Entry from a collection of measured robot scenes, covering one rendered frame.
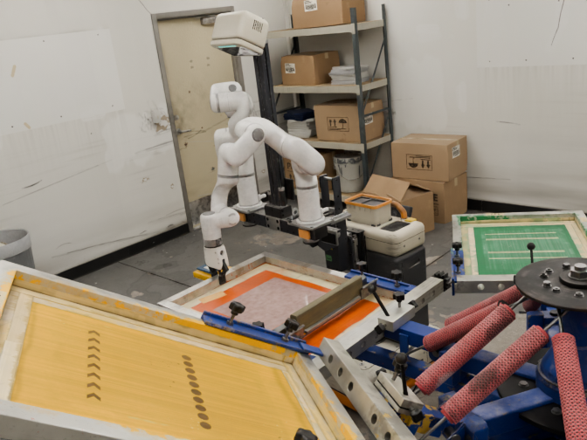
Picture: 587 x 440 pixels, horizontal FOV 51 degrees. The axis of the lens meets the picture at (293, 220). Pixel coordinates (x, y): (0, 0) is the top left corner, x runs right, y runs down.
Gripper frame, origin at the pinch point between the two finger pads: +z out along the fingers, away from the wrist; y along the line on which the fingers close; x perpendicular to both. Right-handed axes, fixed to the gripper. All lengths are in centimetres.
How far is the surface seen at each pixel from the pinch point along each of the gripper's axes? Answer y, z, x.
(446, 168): 87, 50, -335
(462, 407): -131, -15, 37
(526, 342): -139, -26, 21
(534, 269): -130, -34, -2
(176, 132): 315, 5, -214
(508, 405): -133, -5, 18
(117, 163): 309, 18, -140
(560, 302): -143, -34, 13
